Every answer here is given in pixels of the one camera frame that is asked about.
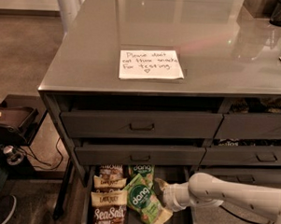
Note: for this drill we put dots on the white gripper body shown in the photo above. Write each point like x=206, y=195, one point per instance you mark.
x=170, y=196

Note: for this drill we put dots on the yellow-padded gripper finger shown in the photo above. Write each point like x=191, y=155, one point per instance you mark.
x=164, y=216
x=163, y=185

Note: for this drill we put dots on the green dang rice chip bag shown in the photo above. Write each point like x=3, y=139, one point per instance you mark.
x=144, y=201

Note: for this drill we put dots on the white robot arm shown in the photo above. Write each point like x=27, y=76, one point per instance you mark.
x=204, y=190

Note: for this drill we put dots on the open bottom left drawer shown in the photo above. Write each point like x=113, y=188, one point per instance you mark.
x=171, y=174

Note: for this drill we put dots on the middle left drawer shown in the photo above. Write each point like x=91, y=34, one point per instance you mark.
x=131, y=155

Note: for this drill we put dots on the rear Late July chip bag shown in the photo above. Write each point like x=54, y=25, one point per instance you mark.
x=111, y=172

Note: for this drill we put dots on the late july chip bag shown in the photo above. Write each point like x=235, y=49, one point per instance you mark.
x=104, y=185
x=109, y=208
x=111, y=172

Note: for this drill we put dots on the front Late July chip bag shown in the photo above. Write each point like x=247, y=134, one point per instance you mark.
x=109, y=208

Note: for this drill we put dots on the middle right drawer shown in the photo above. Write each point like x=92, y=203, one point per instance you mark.
x=242, y=156

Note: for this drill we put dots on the middle Late July chip bag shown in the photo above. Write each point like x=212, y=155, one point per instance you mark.
x=104, y=185

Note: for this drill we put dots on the top left drawer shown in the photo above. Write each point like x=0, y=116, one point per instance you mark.
x=140, y=124

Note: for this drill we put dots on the dark grey drawer cabinet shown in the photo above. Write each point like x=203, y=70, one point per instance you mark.
x=191, y=87

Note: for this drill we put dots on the bottom right drawer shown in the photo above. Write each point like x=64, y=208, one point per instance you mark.
x=259, y=177

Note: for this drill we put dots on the top right drawer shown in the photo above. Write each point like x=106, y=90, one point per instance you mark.
x=250, y=126

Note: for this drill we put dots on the white handwritten paper note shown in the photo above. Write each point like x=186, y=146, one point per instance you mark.
x=154, y=64

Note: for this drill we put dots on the silver round metal object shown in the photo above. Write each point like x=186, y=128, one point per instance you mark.
x=13, y=156

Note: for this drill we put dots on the dark side tray table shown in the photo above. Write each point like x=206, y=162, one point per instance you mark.
x=21, y=118

